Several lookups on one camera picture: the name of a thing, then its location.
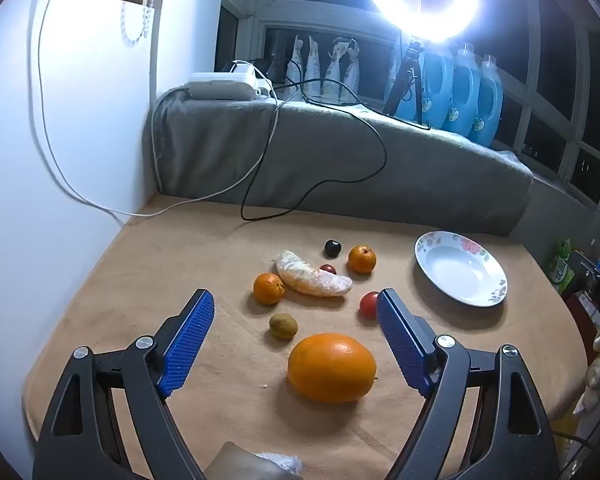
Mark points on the clear plastic bag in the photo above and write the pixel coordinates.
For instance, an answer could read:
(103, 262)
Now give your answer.
(280, 462)

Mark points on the red cherry tomato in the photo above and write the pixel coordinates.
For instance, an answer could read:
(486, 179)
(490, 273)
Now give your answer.
(368, 305)
(328, 268)

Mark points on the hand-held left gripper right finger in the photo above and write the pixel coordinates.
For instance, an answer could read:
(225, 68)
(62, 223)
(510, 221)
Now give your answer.
(399, 342)

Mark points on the white charger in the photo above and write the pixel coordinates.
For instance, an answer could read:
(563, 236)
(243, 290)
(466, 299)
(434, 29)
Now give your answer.
(242, 69)

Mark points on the peeled pomelo segment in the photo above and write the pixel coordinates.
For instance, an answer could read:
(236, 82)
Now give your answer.
(307, 276)

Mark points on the beige rounded object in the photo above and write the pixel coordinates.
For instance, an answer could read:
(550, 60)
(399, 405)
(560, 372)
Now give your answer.
(235, 462)

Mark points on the white power strip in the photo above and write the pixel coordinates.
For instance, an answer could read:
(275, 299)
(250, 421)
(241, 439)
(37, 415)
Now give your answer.
(220, 87)

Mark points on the floral white plate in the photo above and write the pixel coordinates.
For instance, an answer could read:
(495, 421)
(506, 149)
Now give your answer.
(460, 270)

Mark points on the large orange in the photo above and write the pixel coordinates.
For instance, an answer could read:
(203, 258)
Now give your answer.
(331, 367)

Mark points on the dark plum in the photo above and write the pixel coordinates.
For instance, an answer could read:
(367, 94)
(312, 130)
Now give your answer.
(333, 247)

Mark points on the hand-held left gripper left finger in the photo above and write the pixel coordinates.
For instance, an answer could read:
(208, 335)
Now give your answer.
(190, 342)

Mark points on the small tangerine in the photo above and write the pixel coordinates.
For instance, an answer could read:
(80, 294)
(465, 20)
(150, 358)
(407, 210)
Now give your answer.
(362, 259)
(268, 288)

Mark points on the green snack packet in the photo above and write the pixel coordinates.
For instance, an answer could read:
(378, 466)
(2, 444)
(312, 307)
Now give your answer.
(560, 265)

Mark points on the grey blanket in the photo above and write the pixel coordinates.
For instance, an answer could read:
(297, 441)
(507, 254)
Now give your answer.
(370, 160)

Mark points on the black tripod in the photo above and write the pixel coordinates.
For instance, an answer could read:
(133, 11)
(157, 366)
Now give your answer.
(409, 80)

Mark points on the small brown kiwi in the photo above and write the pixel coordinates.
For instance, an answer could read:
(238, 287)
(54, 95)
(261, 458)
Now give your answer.
(283, 325)

